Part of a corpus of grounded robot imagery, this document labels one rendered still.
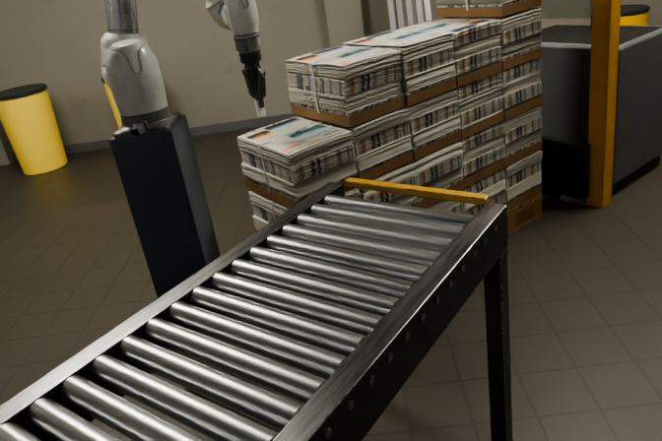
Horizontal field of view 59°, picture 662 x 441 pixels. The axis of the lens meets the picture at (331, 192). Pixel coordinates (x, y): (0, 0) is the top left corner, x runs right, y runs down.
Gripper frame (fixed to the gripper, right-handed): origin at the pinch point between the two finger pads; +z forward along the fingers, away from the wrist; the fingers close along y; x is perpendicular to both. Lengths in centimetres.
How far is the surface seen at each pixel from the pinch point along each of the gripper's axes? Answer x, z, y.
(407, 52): -56, -8, -19
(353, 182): 5, 14, -56
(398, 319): 41, 16, -112
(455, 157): -79, 42, -19
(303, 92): -25.0, 1.6, 8.2
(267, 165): 2.5, 21.4, -1.6
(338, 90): -25.3, -1.3, -13.9
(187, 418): 82, 18, -103
